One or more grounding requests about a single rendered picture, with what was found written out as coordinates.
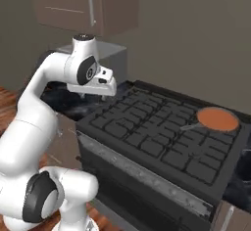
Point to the brown wall cupboard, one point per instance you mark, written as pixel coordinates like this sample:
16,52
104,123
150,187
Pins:
62,3

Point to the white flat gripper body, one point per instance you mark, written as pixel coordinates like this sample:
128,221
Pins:
94,88

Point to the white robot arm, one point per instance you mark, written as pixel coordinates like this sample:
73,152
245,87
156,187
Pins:
31,133

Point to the brown base cabinet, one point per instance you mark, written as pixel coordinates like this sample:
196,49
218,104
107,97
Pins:
67,143
240,220

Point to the black oven front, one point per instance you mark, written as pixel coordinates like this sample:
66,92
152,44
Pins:
130,192

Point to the grey oven trim bar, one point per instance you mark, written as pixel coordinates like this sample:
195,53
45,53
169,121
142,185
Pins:
143,173

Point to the saucepan with orange marinade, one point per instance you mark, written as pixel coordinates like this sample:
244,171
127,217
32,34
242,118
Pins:
218,119

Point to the black stove hob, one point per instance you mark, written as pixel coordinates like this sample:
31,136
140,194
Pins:
147,133

